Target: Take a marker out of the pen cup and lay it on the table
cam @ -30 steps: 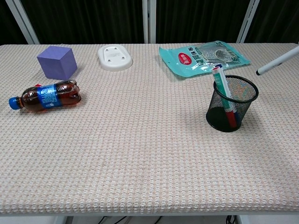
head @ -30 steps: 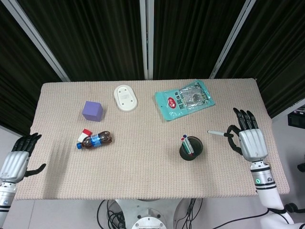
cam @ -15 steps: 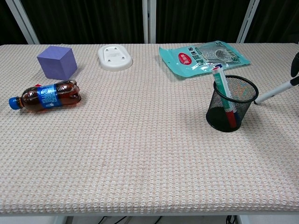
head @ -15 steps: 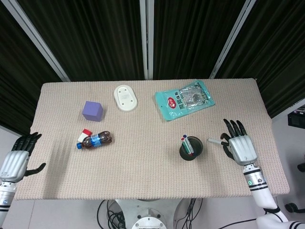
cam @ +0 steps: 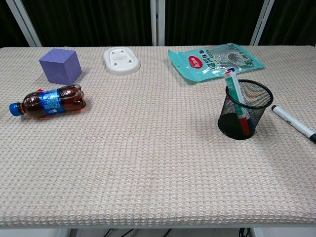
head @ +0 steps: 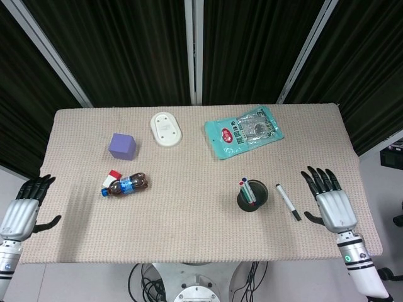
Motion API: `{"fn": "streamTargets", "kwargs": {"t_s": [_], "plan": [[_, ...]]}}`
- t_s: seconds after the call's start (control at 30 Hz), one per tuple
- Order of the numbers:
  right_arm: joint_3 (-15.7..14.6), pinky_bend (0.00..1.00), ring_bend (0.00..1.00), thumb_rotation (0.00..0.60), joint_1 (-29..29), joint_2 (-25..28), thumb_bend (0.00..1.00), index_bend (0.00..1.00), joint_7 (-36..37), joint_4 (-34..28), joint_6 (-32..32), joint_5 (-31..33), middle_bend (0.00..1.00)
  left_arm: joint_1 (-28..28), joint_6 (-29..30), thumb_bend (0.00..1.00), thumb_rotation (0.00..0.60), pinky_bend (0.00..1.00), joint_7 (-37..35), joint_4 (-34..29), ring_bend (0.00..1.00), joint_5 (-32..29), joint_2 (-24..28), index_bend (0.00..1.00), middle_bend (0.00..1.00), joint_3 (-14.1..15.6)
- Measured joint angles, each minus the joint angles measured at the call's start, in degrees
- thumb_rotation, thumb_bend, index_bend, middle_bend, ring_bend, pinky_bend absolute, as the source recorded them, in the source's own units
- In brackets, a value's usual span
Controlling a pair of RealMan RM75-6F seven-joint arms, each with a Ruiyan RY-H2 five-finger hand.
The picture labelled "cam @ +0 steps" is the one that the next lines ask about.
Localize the black whiteboard marker pen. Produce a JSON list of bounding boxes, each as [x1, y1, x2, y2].
[[271, 105, 316, 145]]

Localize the black mesh pen holder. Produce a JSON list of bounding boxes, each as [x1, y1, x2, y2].
[[217, 79, 274, 141]]

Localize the white marker with red tip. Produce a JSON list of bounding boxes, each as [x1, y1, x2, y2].
[[224, 71, 250, 136]]

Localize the beige woven table mat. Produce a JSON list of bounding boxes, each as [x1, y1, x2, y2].
[[0, 44, 316, 227]]

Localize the white oval plastic device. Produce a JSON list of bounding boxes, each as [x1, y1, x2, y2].
[[103, 46, 141, 76]]

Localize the teal cleaning cloth package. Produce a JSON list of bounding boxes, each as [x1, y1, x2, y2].
[[167, 43, 266, 84]]

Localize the dark green curtain panel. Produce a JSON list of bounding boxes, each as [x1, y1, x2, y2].
[[164, 0, 265, 46], [22, 0, 153, 47], [258, 0, 316, 46], [0, 0, 31, 48]]

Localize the cola bottle with blue label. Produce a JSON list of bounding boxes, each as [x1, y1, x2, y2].
[[9, 84, 87, 121]]

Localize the purple foam cube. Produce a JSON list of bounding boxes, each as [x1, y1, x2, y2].
[[39, 48, 82, 85]]

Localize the white frame post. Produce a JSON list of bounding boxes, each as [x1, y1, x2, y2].
[[6, 0, 43, 47], [249, 0, 275, 46], [150, 0, 166, 47]]

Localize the black cable bundle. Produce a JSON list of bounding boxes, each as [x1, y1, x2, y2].
[[103, 228, 135, 237], [238, 227, 253, 237]]

